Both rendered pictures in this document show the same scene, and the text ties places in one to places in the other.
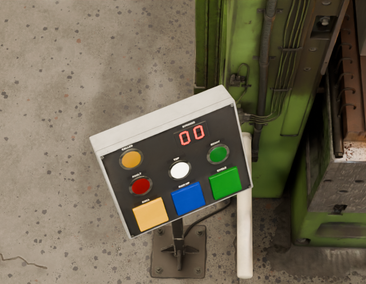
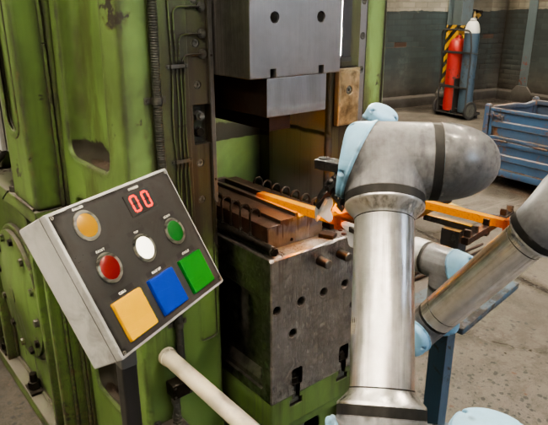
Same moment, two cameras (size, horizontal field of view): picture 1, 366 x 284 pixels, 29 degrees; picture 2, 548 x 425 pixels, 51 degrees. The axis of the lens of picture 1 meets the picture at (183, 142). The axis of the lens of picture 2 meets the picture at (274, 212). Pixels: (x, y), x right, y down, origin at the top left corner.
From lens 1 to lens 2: 1.29 m
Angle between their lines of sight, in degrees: 55
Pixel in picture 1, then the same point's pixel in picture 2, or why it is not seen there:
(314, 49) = (201, 163)
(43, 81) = not seen: outside the picture
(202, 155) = (160, 230)
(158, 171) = (122, 248)
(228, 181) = (198, 266)
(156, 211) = (140, 306)
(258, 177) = not seen: outside the picture
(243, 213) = (218, 396)
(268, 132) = (189, 337)
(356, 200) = (306, 350)
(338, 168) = (280, 274)
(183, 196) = (163, 284)
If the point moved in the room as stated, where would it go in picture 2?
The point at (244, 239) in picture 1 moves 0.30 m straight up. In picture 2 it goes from (238, 411) to (235, 296)
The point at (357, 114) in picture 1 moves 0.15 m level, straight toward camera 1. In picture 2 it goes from (264, 220) to (276, 240)
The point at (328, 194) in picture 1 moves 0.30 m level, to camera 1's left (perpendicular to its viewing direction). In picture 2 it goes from (282, 345) to (193, 392)
